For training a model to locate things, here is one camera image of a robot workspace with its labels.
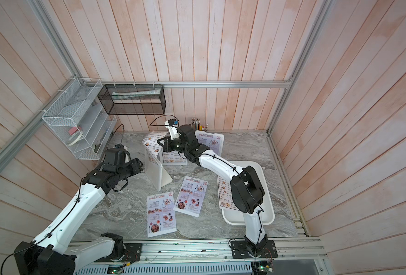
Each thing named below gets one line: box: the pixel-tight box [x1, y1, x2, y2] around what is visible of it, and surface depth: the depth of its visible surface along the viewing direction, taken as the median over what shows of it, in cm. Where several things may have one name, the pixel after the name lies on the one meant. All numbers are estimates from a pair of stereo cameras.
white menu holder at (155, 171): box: [144, 147, 173, 192], surface depth 86 cm
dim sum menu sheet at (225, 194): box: [216, 174, 240, 211], surface depth 85 cm
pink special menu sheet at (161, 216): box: [146, 191, 177, 238], surface depth 85 cm
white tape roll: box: [67, 130, 83, 147], surface depth 83 cm
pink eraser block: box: [68, 126, 82, 136], surface depth 84 cm
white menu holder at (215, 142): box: [194, 130, 225, 157], surface depth 95 cm
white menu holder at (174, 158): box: [161, 149, 189, 166], surface depth 103 cm
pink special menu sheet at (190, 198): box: [173, 175, 209, 218], surface depth 92 cm
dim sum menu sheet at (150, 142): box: [142, 131, 168, 157], surface depth 83 cm
